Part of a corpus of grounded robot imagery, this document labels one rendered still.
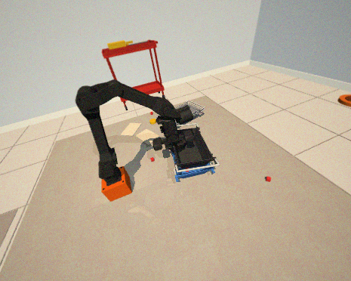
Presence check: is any blue plastic tray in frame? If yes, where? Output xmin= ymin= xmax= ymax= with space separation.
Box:
xmin=172 ymin=152 xmax=215 ymax=182

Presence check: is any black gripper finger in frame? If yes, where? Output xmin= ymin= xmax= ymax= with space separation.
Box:
xmin=177 ymin=142 xmax=184 ymax=153
xmin=165 ymin=143 xmax=174 ymax=153

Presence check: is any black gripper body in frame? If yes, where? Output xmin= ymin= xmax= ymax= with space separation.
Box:
xmin=152 ymin=128 xmax=194 ymax=151

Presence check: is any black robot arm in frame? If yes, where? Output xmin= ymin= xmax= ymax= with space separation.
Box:
xmin=75 ymin=79 xmax=193 ymax=186

